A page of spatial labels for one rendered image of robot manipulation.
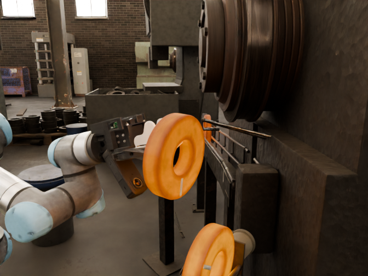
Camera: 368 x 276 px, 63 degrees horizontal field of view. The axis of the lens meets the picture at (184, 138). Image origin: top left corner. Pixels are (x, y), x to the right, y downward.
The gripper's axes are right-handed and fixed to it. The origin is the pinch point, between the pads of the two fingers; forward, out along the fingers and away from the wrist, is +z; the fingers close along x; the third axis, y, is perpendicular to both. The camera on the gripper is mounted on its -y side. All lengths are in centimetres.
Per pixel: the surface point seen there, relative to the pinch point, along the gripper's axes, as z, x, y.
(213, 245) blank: 4.9, -2.3, -17.4
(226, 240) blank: 4.3, 3.5, -19.4
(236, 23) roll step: 3.4, 31.4, 24.5
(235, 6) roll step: 2.8, 33.8, 29.1
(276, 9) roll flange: 13.0, 33.5, 24.7
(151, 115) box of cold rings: -186, 217, 8
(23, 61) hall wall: -983, 559, 290
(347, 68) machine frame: 26.4, 23.1, 7.2
